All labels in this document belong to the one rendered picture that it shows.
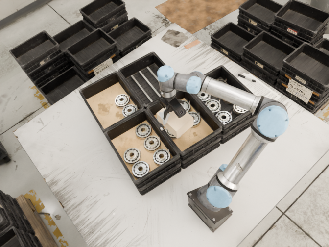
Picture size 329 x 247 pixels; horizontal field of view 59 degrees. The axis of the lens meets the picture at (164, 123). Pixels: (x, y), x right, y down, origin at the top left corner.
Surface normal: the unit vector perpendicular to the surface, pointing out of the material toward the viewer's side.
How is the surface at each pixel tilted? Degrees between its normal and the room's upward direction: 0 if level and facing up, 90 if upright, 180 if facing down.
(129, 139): 0
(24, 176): 0
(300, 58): 0
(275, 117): 44
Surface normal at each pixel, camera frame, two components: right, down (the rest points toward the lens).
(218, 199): -0.40, 0.37
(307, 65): -0.11, -0.53
